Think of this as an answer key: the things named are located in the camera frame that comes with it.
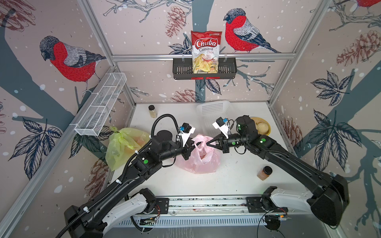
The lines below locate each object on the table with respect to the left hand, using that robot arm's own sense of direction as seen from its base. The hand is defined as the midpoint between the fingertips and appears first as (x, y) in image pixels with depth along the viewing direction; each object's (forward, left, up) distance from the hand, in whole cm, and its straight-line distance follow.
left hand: (202, 139), depth 64 cm
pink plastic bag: (-6, -1, -6) cm, 9 cm away
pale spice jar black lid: (+37, +35, -23) cm, 56 cm away
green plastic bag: (+6, +43, -15) cm, 46 cm away
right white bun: (+23, -42, -24) cm, 54 cm away
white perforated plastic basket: (+40, -7, -27) cm, 48 cm away
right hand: (0, -3, -4) cm, 5 cm away
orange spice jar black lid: (-8, -33, -23) cm, 41 cm away
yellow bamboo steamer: (+32, -42, -28) cm, 60 cm away
